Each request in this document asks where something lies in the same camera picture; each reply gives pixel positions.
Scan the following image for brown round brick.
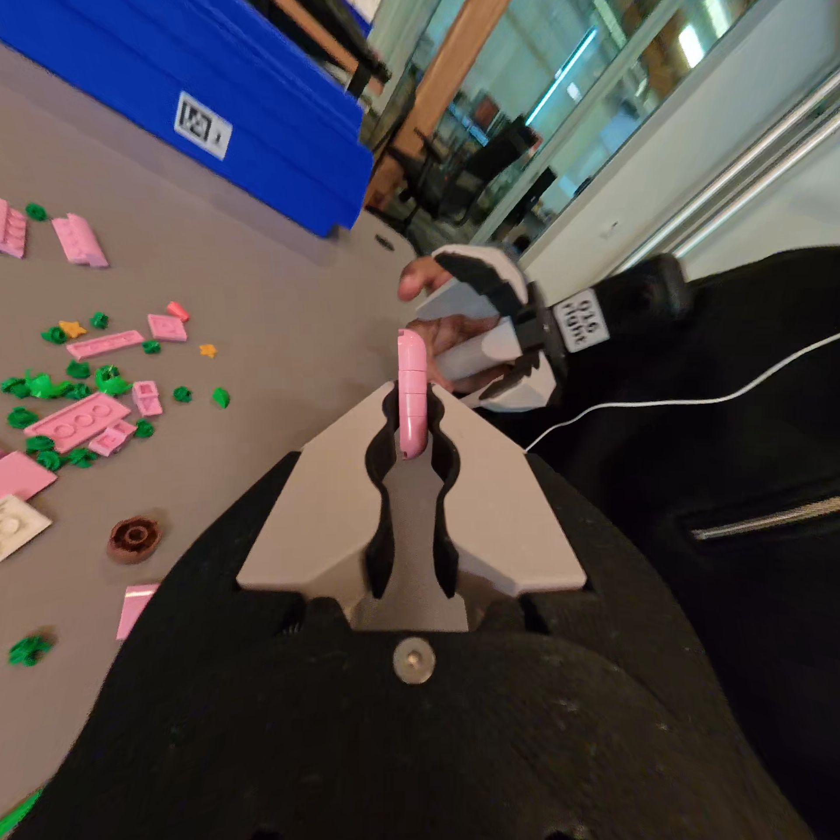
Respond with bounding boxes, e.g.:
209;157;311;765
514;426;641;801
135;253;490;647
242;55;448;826
107;516;163;564

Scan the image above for wooden pillar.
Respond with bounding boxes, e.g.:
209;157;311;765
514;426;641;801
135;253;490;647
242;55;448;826
364;0;511;207

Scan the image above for white cable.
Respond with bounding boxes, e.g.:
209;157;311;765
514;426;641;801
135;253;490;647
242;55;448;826
525;331;840;454

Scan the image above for pink curved long brick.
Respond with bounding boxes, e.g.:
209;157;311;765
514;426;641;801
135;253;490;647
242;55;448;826
0;199;28;259
51;213;110;269

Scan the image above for blue storage bin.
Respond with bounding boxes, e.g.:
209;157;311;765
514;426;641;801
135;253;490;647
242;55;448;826
0;0;375;238

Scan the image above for white square tile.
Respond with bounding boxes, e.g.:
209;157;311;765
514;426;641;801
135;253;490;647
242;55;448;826
0;494;53;562

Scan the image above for scattered green plant pieces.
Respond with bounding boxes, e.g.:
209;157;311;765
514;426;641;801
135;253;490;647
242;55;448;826
0;202;232;668

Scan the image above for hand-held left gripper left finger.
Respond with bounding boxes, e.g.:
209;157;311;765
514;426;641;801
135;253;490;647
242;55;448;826
236;381;398;601

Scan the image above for black office chair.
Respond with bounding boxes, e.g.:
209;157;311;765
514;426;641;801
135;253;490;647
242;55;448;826
394;125;555;227

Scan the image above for pink and brown brick assembly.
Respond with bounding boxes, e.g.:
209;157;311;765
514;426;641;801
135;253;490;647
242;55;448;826
397;328;432;462

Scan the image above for person's right hand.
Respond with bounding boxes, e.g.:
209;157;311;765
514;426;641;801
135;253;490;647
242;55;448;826
398;255;508;396

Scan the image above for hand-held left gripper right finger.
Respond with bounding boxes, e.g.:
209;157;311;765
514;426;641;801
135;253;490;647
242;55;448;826
427;384;588;599

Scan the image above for green rod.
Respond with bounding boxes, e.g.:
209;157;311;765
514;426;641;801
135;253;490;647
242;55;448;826
0;791;42;833

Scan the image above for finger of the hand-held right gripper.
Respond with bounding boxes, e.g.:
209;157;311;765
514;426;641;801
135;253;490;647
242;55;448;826
433;244;531;317
478;354;553;416

